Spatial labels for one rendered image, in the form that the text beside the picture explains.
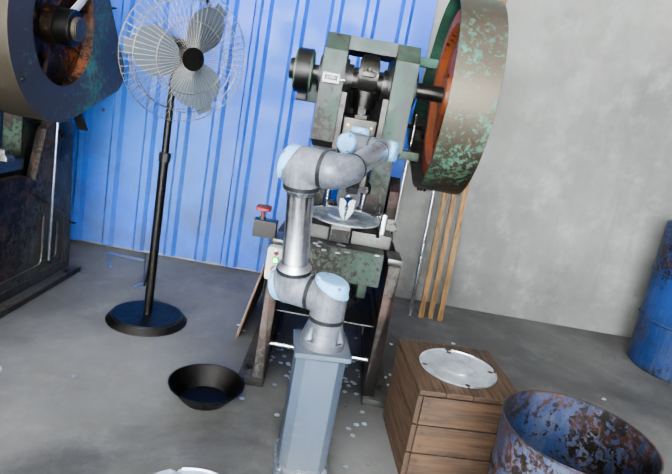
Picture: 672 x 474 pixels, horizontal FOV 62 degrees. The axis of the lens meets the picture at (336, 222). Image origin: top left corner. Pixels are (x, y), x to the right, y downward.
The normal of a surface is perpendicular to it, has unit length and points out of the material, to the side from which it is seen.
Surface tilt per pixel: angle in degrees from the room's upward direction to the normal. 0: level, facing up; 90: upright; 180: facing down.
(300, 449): 90
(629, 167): 90
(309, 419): 90
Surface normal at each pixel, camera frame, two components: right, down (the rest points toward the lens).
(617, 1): -0.02, 0.22
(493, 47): 0.07, -0.27
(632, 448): -0.95, -0.15
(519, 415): 0.40, 0.23
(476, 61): 0.03, -0.07
